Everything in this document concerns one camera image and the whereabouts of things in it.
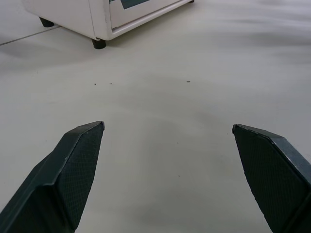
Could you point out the white oven door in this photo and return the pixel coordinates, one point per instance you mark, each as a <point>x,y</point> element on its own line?
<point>136,12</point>

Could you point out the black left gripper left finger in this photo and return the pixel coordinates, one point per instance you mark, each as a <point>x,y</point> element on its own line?
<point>58,179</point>

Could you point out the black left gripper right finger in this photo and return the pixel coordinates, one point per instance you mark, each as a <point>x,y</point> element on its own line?
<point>272,174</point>

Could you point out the white toaster oven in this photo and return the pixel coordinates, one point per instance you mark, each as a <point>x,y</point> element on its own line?
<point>70,17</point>

